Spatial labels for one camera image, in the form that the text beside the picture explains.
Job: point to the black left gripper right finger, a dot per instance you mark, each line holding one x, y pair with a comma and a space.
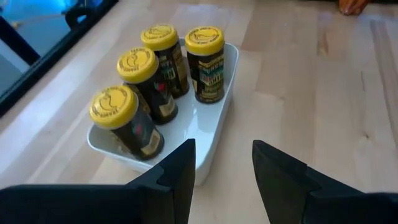
295, 199

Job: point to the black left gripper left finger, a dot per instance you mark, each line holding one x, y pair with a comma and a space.
93, 205

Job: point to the yellow lid spice jar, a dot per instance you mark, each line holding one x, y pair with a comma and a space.
113, 107
136, 65
159, 37
204, 40

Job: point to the white plastic bin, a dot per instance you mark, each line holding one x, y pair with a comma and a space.
199, 121

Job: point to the person's hand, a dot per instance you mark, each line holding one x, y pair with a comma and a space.
353, 6

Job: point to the black metal table frame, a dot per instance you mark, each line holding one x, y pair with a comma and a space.
62, 46

